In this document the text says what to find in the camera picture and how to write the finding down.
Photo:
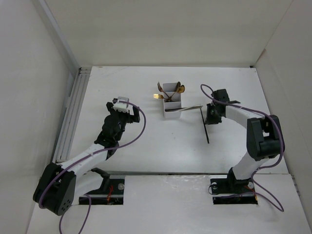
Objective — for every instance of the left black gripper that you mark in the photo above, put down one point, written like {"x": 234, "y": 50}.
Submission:
{"x": 130, "y": 118}

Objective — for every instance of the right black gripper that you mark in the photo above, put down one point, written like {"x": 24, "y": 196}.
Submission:
{"x": 209, "y": 119}

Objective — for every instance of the silver chopstick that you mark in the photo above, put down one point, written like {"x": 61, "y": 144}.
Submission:
{"x": 191, "y": 106}
{"x": 191, "y": 109}

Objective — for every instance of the dark grey chopstick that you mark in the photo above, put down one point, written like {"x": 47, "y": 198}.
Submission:
{"x": 174, "y": 110}
{"x": 205, "y": 129}

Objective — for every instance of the gold spoon green handle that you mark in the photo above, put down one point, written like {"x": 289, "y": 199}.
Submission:
{"x": 181, "y": 90}

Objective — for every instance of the gold fork green handle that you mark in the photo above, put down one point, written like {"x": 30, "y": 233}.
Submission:
{"x": 159, "y": 96}

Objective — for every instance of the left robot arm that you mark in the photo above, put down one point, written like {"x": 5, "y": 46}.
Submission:
{"x": 61, "y": 185}

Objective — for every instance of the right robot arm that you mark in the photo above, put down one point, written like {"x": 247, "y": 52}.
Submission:
{"x": 264, "y": 140}

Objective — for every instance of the white three-compartment utensil holder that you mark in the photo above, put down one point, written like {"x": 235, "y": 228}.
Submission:
{"x": 169, "y": 88}

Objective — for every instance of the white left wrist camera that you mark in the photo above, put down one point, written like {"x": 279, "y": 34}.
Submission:
{"x": 121, "y": 104}

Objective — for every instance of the aluminium frame rail left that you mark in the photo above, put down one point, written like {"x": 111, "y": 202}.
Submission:
{"x": 69, "y": 121}

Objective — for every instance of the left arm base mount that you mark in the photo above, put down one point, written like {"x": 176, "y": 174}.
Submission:
{"x": 100, "y": 187}

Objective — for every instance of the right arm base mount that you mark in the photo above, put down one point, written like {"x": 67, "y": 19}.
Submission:
{"x": 226, "y": 193}

